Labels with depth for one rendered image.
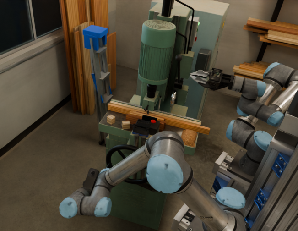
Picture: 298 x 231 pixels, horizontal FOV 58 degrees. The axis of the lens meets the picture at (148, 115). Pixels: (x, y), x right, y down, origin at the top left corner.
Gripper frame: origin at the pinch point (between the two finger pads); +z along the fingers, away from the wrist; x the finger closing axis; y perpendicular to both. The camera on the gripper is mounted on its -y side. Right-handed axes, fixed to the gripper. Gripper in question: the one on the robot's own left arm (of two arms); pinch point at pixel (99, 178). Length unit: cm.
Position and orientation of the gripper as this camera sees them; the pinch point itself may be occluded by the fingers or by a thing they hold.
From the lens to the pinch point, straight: 145.5
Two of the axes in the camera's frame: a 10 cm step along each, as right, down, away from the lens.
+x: 9.6, 2.4, -1.6
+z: 1.8, -0.6, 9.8
